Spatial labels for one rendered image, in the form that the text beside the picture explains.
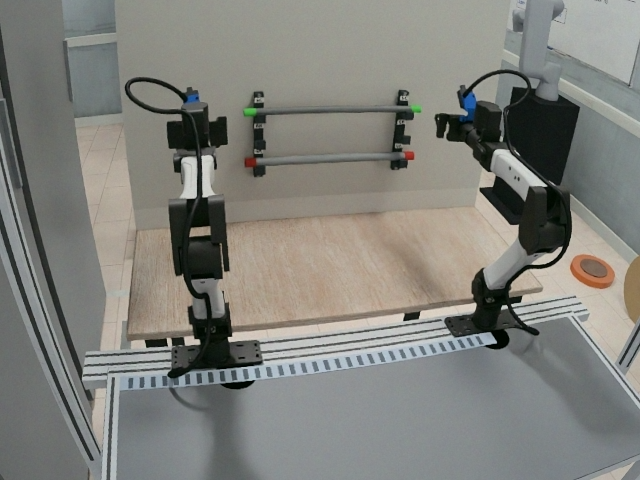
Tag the beige wall panel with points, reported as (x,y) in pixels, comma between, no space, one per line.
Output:
(308,53)

